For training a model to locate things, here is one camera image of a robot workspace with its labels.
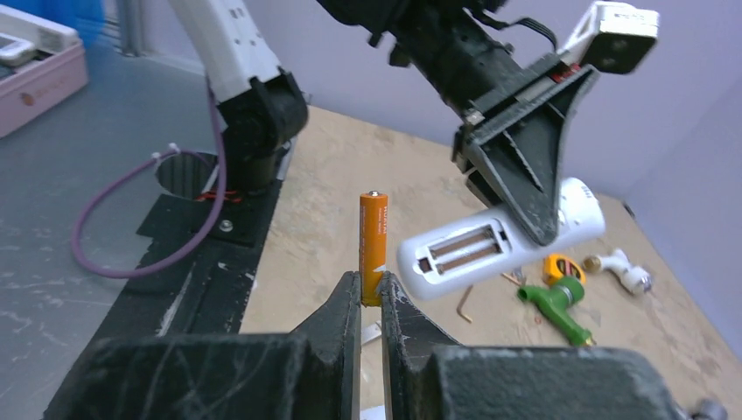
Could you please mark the green plastic faucet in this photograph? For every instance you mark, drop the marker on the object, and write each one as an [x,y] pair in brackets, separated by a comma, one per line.
[554,302]

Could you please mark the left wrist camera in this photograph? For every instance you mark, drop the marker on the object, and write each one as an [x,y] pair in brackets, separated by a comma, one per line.
[613,37]

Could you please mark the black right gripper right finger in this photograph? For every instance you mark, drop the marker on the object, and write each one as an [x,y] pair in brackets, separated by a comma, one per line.
[430,375]

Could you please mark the bronze hex key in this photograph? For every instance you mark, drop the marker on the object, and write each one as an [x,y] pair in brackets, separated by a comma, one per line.
[460,309]

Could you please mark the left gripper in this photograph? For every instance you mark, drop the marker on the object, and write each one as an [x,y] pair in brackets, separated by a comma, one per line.
[511,139]

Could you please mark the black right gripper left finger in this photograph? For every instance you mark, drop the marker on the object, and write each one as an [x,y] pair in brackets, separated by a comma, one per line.
[311,372]

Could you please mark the white battery cover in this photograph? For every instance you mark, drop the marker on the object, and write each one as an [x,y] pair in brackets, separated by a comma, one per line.
[370,333]

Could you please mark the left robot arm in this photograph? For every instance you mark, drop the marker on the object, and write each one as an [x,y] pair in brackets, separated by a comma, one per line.
[260,76]

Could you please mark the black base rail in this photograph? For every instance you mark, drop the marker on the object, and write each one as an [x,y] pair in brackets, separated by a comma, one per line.
[208,290]

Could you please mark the white remote control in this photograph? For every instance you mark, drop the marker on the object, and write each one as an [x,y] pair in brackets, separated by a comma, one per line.
[483,245]

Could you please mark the yellow tape measure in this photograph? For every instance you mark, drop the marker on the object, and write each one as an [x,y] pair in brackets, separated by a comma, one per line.
[556,266]

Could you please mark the pink box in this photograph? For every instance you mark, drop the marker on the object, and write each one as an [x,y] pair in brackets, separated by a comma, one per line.
[45,61]

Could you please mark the orange battery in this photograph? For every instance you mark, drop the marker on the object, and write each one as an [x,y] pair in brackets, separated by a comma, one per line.
[372,245]

